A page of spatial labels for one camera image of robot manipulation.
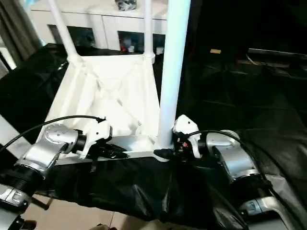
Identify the grey speckled ornament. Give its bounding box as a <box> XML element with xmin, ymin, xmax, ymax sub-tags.
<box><xmin>115</xmin><ymin>0</ymin><xmax>137</xmax><ymax>12</ymax></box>

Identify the white cabinet with glass doors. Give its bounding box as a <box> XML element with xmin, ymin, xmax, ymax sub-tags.
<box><xmin>30</xmin><ymin>0</ymin><xmax>168</xmax><ymax>55</ymax></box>

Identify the black and white stand pole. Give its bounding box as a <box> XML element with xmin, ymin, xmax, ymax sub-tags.
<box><xmin>0</xmin><ymin>46</ymin><xmax>17</xmax><ymax>70</ymax></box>

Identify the white plastic table top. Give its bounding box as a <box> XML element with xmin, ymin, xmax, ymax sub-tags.
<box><xmin>35</xmin><ymin>54</ymin><xmax>175</xmax><ymax>166</ymax></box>

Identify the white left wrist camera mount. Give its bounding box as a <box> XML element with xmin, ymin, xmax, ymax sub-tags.
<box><xmin>78</xmin><ymin>119</ymin><xmax>113</xmax><ymax>160</ymax></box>

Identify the long black bar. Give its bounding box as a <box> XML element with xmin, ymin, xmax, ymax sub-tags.
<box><xmin>248</xmin><ymin>47</ymin><xmax>307</xmax><ymax>59</ymax></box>

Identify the dark brown rounded object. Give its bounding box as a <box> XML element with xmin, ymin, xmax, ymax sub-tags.
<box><xmin>91</xmin><ymin>224</ymin><xmax>116</xmax><ymax>230</ymax></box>

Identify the white plastic table leg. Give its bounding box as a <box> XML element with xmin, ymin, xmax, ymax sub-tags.
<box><xmin>47</xmin><ymin>0</ymin><xmax>83</xmax><ymax>64</ymax></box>
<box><xmin>157</xmin><ymin>0</ymin><xmax>191</xmax><ymax>149</ymax></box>
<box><xmin>0</xmin><ymin>114</ymin><xmax>33</xmax><ymax>156</ymax></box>
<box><xmin>143</xmin><ymin>0</ymin><xmax>156</xmax><ymax>59</ymax></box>

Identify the black mat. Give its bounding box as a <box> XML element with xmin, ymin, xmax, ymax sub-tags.
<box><xmin>0</xmin><ymin>43</ymin><xmax>307</xmax><ymax>230</ymax></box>

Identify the black folding table frame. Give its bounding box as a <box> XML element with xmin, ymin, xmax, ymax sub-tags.
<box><xmin>31</xmin><ymin>191</ymin><xmax>53</xmax><ymax>210</ymax></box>

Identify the grey curtain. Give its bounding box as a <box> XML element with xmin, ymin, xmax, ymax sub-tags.
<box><xmin>0</xmin><ymin>0</ymin><xmax>43</xmax><ymax>70</ymax></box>

